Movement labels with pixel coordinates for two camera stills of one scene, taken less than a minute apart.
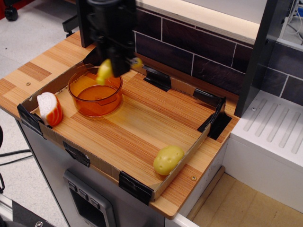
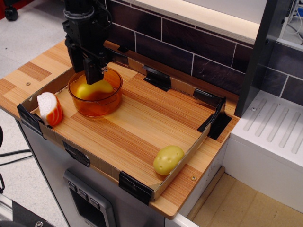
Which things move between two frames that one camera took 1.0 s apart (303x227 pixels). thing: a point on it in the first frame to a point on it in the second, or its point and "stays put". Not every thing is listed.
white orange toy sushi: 50,108 stays put
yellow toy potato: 166,158 stays put
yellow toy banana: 106,69 to 87,90
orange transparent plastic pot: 91,99 stays put
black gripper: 113,32 to 86,26
